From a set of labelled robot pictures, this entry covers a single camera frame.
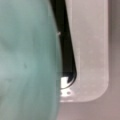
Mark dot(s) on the teal bowl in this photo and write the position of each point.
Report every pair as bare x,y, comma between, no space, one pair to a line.
30,61

